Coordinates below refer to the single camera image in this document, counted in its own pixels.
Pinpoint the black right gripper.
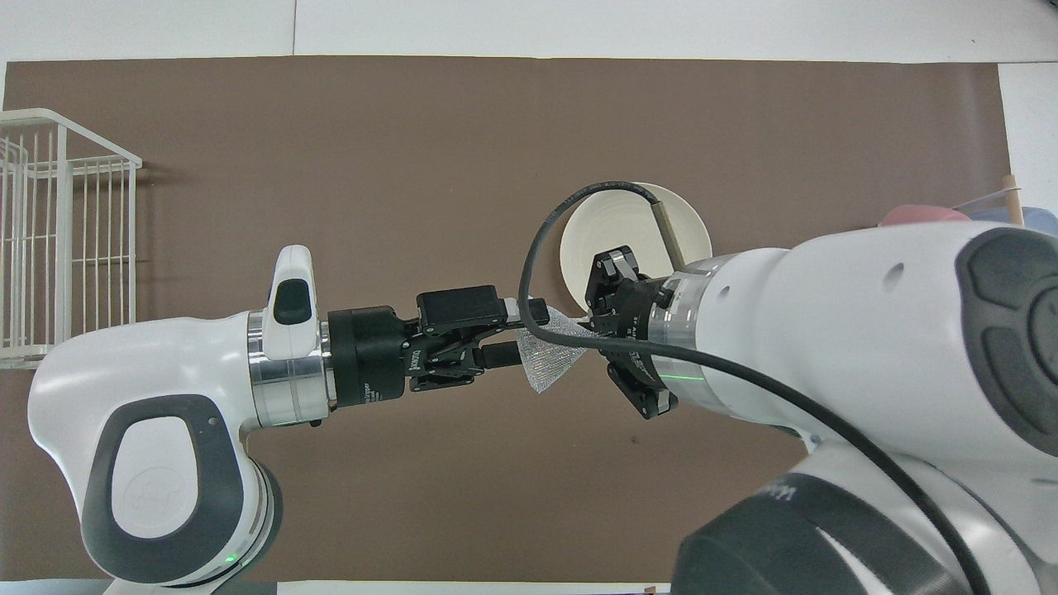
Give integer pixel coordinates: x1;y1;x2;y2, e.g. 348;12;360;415
584;245;681;421

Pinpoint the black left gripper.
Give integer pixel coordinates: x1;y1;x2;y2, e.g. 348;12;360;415
327;284;551;408

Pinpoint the silver mesh sponge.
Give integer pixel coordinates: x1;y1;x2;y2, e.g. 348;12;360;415
514;306;597;396

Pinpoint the cream round plate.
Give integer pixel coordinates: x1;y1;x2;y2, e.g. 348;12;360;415
559;183;713;308

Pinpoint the brown table mat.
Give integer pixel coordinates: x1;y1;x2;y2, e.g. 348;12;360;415
0;56;1056;583

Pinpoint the pink cup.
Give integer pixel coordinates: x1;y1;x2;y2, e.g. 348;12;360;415
879;204;970;229

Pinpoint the blue cup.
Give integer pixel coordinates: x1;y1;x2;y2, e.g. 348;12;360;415
971;207;1058;242

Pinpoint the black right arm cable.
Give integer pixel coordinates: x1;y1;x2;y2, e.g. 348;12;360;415
517;181;994;595

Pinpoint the white cup rack wooden handle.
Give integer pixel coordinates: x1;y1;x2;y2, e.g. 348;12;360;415
951;174;1027;230

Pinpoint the white wire rack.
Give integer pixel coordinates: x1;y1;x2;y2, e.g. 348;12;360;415
0;108;145;370

